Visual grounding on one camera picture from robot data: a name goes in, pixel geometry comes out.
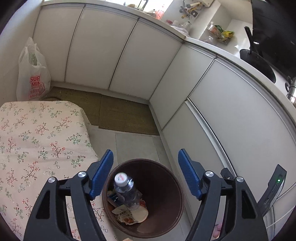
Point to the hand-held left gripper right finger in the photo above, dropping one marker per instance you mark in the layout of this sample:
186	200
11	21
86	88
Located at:
188	173

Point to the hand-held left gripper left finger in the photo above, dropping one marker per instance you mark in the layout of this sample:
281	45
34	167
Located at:
101	176

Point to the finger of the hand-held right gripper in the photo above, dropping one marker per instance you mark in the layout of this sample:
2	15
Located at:
227	175

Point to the blue cardboard box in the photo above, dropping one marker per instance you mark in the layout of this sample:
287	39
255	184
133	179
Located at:
113	198

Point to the clear plastic bottle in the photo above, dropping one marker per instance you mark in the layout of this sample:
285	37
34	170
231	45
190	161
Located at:
126	190

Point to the brown round trash bin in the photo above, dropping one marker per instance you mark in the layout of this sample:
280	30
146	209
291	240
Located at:
161	185

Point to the red instant noodle cup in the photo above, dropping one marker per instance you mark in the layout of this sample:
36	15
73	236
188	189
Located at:
138	214

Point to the person's right hand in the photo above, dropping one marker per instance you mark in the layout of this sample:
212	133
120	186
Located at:
217	233

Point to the person's left hand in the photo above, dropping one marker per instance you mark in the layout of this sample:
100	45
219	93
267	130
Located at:
126	239

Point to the stainless steel pot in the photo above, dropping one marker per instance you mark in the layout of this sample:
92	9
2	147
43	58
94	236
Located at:
292	92

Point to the white plastic shopping bag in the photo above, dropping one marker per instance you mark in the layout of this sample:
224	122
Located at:
32	88

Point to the black frying pan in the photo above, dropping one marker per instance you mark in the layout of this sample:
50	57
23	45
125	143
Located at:
259	64

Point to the white kitchen cabinets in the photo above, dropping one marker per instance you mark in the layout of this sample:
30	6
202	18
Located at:
138	58

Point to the white kitchen countertop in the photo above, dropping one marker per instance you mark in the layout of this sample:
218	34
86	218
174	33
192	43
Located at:
231	49

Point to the glass jar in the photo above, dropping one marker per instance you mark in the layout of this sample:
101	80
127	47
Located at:
187	26

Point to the black range hood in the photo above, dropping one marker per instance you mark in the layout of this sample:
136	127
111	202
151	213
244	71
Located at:
272	27

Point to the white water heater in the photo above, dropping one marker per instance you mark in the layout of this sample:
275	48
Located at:
208	2

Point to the wall basket of seasoning packets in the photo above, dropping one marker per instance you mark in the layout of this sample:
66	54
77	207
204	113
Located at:
219	31

